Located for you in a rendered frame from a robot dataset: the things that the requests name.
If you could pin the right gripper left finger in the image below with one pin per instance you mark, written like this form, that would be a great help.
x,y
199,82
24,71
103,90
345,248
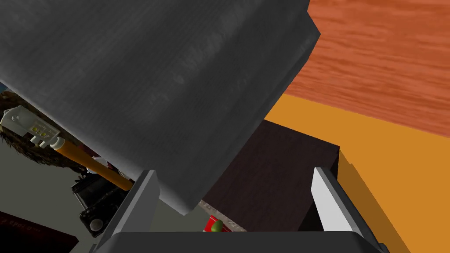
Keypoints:
x,y
142,203

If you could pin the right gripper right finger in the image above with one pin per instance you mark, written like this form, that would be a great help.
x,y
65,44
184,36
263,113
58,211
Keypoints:
x,y
332,207

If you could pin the black boxy device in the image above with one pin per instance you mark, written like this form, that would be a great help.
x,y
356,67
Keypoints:
x,y
100,200

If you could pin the dark brown cabinet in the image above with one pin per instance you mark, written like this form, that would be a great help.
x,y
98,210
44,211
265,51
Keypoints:
x,y
270,175

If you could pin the red box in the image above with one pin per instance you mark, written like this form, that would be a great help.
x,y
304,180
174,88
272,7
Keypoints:
x,y
210,221

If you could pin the green round fruit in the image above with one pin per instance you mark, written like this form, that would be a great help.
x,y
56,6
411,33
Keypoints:
x,y
216,226

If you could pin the white and orange stick tool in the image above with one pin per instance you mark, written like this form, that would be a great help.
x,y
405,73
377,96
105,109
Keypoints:
x,y
75,154

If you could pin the dark red book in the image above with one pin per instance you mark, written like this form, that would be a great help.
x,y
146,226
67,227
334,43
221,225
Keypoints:
x,y
31,233

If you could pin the grey wooden table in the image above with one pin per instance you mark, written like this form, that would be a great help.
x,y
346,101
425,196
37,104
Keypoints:
x,y
140,70

